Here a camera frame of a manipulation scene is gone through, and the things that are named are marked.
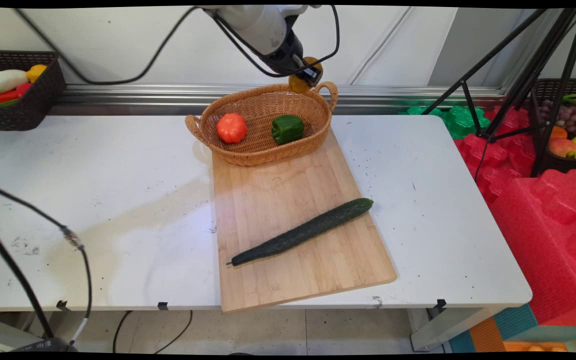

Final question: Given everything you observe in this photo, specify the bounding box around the yellow bell pepper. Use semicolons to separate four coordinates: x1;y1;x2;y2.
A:
288;56;324;94

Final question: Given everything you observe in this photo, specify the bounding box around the blue orange foam mat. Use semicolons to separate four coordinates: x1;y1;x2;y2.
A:
448;304;576;353

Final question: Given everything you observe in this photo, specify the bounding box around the metal wall rail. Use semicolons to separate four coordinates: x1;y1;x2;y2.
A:
48;84;507;116

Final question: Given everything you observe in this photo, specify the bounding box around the orange red tomato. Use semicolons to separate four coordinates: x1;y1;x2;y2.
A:
216;113;248;144

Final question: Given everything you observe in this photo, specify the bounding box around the dark fruit basket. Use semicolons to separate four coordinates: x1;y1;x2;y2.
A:
530;78;576;176

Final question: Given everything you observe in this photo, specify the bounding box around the yellow vegetable in dark basket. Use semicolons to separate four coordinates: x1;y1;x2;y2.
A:
26;64;48;84

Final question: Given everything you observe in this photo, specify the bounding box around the woven wicker basket with handles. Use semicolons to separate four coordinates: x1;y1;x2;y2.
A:
185;81;339;167

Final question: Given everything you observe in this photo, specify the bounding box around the black floor cable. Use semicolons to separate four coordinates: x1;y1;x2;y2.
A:
155;310;193;355
112;310;134;354

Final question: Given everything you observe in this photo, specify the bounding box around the dark woven storage basket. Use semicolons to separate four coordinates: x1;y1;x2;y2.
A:
0;50;67;132

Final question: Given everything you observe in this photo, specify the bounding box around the white eggplant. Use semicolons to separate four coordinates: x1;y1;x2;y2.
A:
0;69;30;94

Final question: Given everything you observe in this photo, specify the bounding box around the purple grape bunch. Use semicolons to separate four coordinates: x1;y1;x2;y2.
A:
540;100;576;135

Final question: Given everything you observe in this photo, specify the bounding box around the green bell pepper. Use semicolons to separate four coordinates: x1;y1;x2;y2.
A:
271;115;305;146

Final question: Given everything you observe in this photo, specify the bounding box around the white table leg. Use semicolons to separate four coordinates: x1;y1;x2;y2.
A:
408;306;504;353

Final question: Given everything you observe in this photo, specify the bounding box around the red chili pepper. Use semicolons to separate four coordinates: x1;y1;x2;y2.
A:
0;82;33;105

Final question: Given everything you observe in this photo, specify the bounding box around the thick black cable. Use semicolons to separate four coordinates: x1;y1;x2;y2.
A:
0;219;56;342

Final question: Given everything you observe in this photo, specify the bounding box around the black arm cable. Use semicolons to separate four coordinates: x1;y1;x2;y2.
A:
14;6;202;86

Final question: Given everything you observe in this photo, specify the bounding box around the thin cable with metal connector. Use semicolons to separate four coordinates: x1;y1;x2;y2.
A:
0;181;93;347

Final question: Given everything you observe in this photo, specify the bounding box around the red yellow mango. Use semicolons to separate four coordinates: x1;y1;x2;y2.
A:
548;138;576;159

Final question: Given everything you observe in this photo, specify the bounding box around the green foam mat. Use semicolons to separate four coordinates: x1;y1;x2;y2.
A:
399;104;492;140

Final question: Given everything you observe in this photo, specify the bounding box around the black stand base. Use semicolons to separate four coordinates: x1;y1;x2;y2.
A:
10;337;79;353

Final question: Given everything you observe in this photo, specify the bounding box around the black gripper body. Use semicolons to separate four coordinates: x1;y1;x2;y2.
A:
260;31;310;77

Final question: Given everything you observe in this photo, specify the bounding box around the black tripod stand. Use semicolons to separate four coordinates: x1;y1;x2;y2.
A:
420;7;576;178

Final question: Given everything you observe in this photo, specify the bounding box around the low red foam mat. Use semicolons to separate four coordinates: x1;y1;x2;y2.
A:
454;105;537;206

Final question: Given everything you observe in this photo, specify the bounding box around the large red foam block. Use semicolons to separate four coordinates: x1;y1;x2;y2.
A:
490;169;576;327

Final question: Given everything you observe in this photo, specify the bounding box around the thin black tripod cable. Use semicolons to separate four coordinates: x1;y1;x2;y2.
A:
473;140;492;184

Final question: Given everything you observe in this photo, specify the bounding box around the long dark green cucumber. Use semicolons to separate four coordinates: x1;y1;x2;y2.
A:
226;198;374;267

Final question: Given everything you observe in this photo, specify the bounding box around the black camera cable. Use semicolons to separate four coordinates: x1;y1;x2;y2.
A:
211;5;341;79

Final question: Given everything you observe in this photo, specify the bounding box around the wooden cutting board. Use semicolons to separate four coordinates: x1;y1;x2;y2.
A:
212;127;398;314

